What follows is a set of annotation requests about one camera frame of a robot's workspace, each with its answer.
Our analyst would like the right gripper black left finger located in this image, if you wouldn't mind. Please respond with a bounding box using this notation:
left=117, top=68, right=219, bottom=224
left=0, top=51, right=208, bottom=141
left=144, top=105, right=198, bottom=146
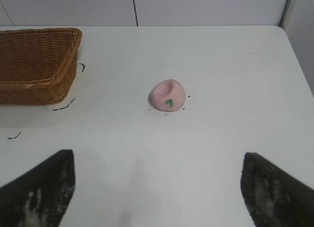
left=0, top=149, right=76, bottom=227

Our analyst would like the pink toy peach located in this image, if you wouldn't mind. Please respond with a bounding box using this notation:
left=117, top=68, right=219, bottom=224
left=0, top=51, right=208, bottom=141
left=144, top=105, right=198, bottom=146
left=150, top=79, right=186, bottom=113

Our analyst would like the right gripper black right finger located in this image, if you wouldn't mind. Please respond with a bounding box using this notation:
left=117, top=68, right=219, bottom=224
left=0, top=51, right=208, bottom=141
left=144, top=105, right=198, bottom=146
left=240, top=152, right=314, bottom=227

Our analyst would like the brown wicker basket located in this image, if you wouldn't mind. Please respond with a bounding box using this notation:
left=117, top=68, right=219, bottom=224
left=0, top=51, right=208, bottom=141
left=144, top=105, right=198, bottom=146
left=0, top=28, right=83, bottom=106

